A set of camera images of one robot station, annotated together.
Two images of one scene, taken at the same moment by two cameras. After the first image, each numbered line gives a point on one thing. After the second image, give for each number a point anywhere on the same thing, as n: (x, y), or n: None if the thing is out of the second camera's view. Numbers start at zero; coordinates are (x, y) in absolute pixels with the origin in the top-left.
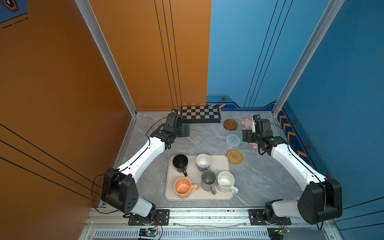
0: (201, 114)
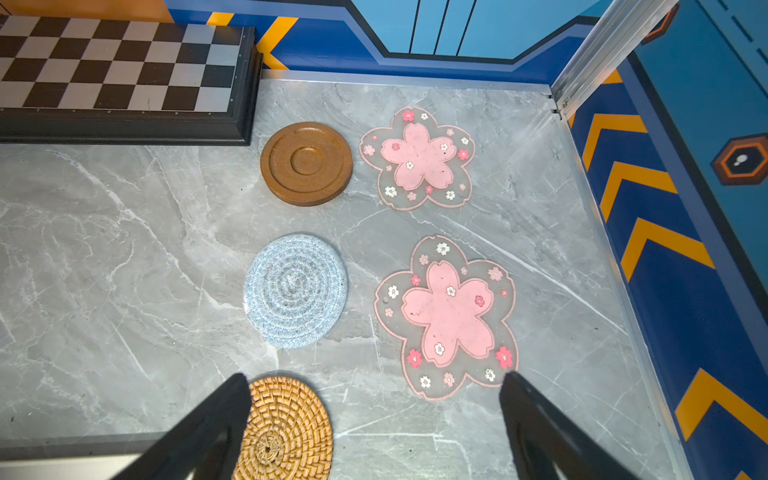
0: (84, 81)
